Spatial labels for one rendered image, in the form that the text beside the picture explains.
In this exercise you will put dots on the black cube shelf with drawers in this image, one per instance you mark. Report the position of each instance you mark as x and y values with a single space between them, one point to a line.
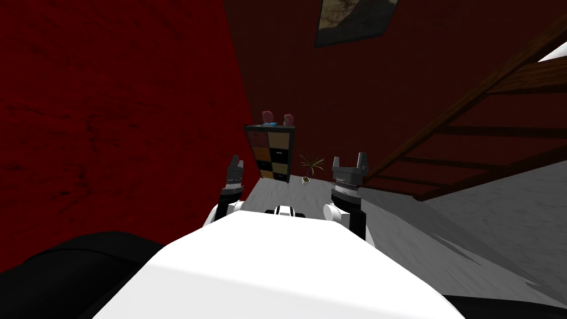
271 150

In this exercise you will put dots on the small potted green plant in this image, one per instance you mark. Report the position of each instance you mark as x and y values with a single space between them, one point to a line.
312 164

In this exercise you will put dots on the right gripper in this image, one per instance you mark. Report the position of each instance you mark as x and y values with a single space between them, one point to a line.
348 173

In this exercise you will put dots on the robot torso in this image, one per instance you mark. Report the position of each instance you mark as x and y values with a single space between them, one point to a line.
274 266

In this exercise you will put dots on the framed picture on wall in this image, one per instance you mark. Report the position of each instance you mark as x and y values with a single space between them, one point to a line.
354 20

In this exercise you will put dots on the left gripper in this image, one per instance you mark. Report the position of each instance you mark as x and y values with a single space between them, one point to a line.
234 178

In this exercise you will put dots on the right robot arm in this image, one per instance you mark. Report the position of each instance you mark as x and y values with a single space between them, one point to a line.
347 204

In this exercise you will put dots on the brown wooden frame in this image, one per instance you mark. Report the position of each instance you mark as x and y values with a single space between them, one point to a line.
465 130

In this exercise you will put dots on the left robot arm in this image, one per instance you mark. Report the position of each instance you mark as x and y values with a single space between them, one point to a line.
66 274

